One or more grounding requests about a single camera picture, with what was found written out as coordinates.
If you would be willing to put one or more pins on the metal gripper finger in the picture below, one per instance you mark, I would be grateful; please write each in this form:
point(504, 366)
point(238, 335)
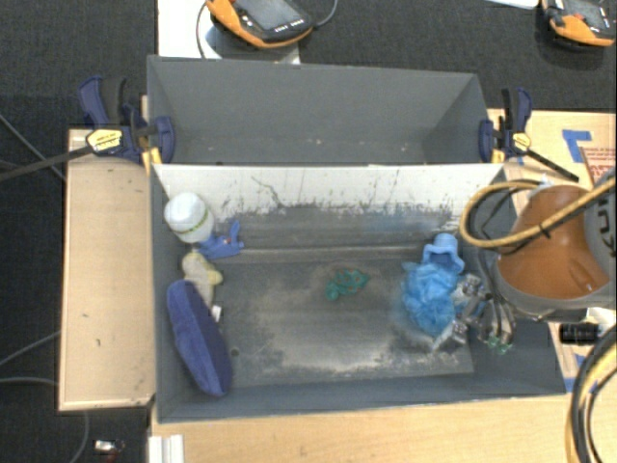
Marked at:
point(468, 288)
point(458, 334)

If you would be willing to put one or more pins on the light blue mesh sponge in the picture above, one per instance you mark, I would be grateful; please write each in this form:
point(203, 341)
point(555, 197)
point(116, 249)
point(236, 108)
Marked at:
point(426, 297)

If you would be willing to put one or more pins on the blue toy figure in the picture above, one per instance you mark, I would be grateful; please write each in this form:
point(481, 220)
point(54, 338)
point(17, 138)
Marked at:
point(442, 253)

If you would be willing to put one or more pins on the green toy animal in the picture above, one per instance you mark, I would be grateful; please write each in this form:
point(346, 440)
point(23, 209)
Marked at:
point(344, 282)

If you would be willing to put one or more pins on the grey metal bin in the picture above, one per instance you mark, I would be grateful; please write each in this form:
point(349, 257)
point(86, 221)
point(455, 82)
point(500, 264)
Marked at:
point(308, 114)

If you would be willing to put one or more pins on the dark blue cloth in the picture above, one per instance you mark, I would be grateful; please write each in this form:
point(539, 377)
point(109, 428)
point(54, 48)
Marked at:
point(197, 335)

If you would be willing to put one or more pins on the pale yellow toy animal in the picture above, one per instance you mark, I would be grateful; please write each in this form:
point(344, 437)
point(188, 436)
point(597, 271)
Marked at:
point(201, 273)

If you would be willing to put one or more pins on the white spray bottle blue trigger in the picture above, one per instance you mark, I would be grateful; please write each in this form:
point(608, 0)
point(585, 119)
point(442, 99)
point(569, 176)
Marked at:
point(189, 217)

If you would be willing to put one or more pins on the pale wood board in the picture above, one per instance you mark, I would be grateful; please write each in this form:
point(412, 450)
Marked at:
point(106, 278)

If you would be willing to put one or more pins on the black cylinder on white bracket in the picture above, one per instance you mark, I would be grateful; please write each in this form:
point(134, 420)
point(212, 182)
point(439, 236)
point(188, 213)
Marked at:
point(581, 332)

